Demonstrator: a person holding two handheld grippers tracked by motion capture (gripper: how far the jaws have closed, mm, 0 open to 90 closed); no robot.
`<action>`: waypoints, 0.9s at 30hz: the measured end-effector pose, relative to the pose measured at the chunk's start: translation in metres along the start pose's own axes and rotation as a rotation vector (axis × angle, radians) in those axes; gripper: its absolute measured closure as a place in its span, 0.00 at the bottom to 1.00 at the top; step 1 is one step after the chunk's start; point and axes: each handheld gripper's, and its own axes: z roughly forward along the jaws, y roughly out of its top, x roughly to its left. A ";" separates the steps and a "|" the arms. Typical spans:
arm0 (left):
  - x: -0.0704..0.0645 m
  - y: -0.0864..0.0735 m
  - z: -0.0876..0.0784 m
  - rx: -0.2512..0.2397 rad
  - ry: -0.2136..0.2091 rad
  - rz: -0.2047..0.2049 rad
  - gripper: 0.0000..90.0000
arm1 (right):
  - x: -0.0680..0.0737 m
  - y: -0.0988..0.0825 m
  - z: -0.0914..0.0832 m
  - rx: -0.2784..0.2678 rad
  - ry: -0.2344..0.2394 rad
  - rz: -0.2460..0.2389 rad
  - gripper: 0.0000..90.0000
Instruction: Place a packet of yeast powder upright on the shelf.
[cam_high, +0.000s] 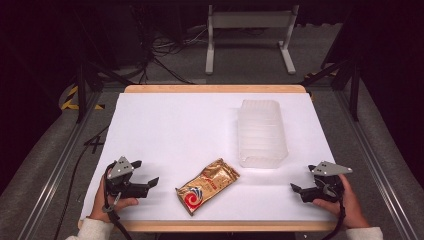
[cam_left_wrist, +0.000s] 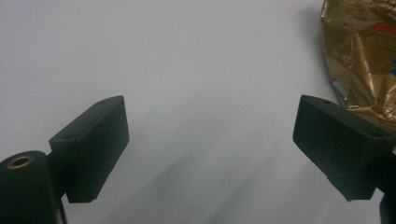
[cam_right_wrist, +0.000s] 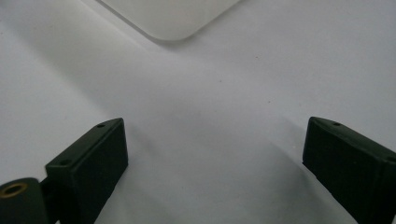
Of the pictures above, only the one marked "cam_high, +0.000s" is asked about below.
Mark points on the translucent plastic container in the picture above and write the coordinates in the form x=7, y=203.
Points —
x=261, y=133

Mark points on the person's right hand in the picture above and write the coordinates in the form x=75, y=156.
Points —
x=350, y=208

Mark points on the white metal stand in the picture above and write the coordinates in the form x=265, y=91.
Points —
x=250, y=19

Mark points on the white table mat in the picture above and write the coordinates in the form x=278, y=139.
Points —
x=173, y=133

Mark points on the yellow black hazard tape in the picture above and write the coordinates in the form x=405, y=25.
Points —
x=68, y=103

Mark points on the black metal stand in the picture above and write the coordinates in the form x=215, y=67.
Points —
x=355, y=93
x=81, y=93

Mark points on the aluminium floor rail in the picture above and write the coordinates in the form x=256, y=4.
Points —
x=373, y=160
x=56, y=173

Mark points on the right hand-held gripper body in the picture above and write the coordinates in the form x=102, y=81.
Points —
x=330, y=168

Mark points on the wooden table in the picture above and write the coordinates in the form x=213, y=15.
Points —
x=213, y=88

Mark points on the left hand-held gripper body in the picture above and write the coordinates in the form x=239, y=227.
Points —
x=120, y=169

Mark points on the person's left hand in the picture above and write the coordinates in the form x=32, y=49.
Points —
x=99, y=203

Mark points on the gold coffee packet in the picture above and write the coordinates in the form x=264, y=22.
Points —
x=206, y=186

